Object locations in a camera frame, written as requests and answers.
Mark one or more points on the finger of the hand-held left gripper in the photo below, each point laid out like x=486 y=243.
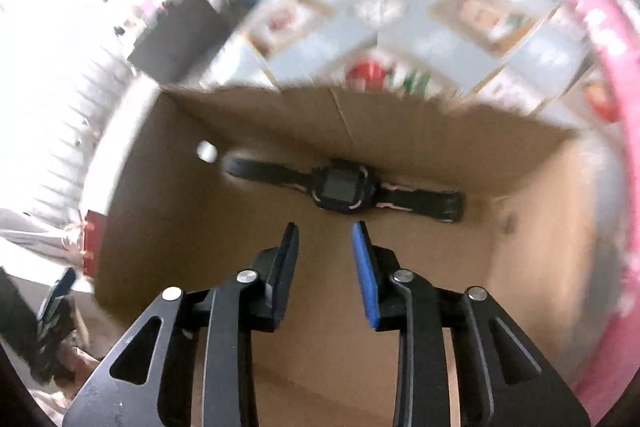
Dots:
x=64 y=284

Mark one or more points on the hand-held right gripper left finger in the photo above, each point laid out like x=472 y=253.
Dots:
x=286 y=264

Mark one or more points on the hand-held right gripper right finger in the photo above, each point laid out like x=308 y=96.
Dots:
x=362 y=272

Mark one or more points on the black wristwatch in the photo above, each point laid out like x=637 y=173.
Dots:
x=337 y=189

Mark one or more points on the brown cardboard box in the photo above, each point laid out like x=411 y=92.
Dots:
x=325 y=367

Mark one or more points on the red gift bag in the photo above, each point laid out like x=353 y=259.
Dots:
x=94 y=247

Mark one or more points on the pomegranate print tablecloth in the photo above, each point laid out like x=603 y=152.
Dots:
x=320 y=37

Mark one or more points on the pink printed blanket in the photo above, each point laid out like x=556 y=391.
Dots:
x=607 y=37

